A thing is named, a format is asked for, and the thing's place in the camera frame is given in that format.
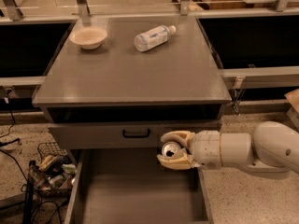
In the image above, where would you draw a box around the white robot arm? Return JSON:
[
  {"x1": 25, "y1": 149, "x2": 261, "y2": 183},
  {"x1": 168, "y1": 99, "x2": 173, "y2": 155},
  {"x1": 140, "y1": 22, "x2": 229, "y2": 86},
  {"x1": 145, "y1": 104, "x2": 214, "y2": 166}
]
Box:
[{"x1": 157, "y1": 121, "x2": 299, "y2": 179}]

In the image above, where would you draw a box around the black stand pole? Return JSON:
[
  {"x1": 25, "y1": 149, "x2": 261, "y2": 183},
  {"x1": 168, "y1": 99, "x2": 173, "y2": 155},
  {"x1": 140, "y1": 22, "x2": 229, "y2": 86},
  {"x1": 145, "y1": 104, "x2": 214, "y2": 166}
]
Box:
[{"x1": 22, "y1": 161, "x2": 36, "y2": 224}]

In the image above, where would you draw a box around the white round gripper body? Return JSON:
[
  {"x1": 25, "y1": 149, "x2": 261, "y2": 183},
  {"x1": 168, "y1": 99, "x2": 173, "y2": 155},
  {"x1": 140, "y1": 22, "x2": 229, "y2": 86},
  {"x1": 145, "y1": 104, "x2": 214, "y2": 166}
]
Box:
[{"x1": 190, "y1": 131, "x2": 221, "y2": 170}]

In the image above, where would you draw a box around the metal rail frame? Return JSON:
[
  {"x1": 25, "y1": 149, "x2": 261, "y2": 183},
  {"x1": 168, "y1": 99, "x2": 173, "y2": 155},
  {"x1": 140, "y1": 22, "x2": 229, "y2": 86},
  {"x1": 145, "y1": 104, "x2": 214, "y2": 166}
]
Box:
[{"x1": 0, "y1": 0, "x2": 299, "y2": 21}]

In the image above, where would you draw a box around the open grey middle drawer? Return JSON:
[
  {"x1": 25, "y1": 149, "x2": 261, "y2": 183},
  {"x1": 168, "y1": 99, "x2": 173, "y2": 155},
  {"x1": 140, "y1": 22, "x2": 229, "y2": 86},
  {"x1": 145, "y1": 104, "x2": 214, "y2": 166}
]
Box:
[{"x1": 64, "y1": 147, "x2": 213, "y2": 224}]

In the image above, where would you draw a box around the grey top drawer front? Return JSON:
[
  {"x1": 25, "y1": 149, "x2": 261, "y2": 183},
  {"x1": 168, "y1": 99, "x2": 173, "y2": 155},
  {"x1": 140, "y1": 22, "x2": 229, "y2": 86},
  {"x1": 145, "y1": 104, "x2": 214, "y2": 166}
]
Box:
[{"x1": 49, "y1": 120, "x2": 221, "y2": 149}]

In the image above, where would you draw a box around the white paper bowl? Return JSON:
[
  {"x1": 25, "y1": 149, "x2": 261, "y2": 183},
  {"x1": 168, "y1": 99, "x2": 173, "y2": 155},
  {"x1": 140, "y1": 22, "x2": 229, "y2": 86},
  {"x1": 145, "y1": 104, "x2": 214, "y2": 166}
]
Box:
[{"x1": 69, "y1": 27, "x2": 107, "y2": 49}]

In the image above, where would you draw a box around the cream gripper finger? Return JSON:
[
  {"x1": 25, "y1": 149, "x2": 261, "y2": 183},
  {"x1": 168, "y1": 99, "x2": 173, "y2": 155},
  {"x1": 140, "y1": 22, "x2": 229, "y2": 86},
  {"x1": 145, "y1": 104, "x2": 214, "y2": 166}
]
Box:
[
  {"x1": 157, "y1": 153, "x2": 198, "y2": 170},
  {"x1": 161, "y1": 131, "x2": 195, "y2": 148}
]

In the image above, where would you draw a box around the black drawer handle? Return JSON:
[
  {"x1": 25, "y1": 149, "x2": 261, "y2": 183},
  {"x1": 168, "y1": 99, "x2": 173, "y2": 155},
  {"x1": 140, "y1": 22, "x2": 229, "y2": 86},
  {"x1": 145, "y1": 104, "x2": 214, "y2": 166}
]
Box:
[{"x1": 122, "y1": 129, "x2": 150, "y2": 139}]

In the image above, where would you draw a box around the clear plastic water bottle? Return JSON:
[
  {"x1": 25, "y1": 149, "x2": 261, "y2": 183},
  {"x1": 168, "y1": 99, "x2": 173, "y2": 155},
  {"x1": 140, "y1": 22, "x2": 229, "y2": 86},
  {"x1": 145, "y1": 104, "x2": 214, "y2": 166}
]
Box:
[{"x1": 134, "y1": 25, "x2": 177, "y2": 52}]

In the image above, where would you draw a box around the grey drawer cabinet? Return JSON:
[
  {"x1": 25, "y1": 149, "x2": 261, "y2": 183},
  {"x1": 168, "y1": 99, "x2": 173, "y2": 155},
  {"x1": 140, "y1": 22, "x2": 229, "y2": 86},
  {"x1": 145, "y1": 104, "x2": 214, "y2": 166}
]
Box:
[{"x1": 32, "y1": 15, "x2": 233, "y2": 161}]

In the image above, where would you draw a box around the blue pepsi can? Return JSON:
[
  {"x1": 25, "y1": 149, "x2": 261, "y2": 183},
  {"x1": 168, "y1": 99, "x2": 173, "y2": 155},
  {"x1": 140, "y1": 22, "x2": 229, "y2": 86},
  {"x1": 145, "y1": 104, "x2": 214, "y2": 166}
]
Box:
[{"x1": 162, "y1": 141, "x2": 181, "y2": 157}]

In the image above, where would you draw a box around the wire basket with items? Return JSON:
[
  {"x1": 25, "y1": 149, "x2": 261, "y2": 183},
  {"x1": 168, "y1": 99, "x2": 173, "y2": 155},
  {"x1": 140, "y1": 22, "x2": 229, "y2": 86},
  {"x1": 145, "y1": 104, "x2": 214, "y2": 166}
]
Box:
[{"x1": 28, "y1": 142, "x2": 77, "y2": 197}]

